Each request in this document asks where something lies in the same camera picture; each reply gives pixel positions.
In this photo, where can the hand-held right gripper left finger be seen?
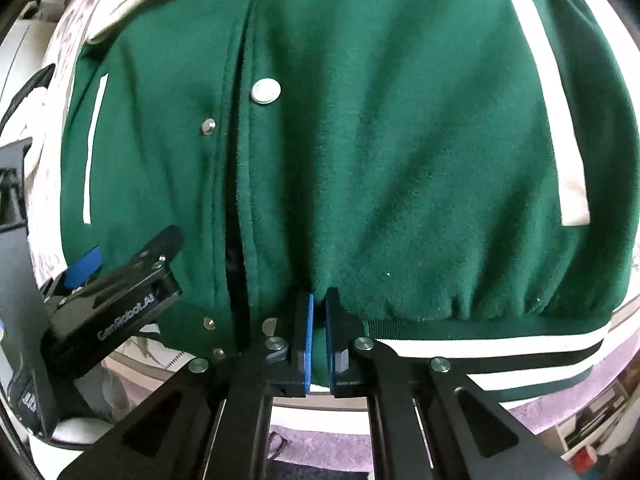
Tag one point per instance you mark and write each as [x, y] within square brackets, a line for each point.
[305, 345]

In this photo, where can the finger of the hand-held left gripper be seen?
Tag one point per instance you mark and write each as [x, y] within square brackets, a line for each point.
[155, 245]
[85, 265]

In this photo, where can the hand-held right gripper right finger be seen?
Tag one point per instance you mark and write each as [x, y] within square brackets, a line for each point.
[332, 347]

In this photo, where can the green varsity jacket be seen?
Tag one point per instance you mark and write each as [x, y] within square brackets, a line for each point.
[400, 160]

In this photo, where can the dark flat object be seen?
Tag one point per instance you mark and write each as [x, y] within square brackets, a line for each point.
[15, 185]

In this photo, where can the white towel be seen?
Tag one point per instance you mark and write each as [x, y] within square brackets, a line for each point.
[25, 125]

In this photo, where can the black cloth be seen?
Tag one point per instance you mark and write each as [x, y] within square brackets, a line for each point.
[27, 87]

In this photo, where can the white wardrobe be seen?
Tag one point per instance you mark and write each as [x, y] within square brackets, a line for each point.
[17, 45]

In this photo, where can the white storage shelf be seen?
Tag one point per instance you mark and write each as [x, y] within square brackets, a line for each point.
[592, 435]

